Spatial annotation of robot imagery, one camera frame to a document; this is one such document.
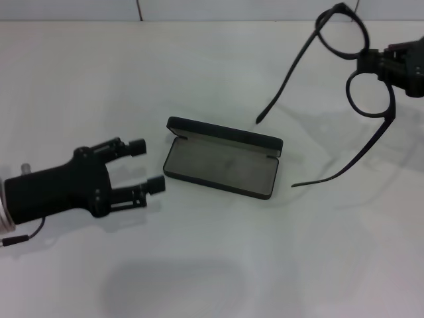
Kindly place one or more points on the black glasses case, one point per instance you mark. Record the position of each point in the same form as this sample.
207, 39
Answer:
225, 165

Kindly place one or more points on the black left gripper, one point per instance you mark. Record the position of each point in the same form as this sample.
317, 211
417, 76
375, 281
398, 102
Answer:
56, 193

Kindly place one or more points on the black glasses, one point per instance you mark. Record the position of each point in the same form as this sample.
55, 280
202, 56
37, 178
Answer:
365, 38

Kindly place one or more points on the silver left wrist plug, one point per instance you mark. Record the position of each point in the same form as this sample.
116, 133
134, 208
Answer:
26, 168

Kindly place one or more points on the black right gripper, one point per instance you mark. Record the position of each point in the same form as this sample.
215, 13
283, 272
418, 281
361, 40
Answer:
418, 66

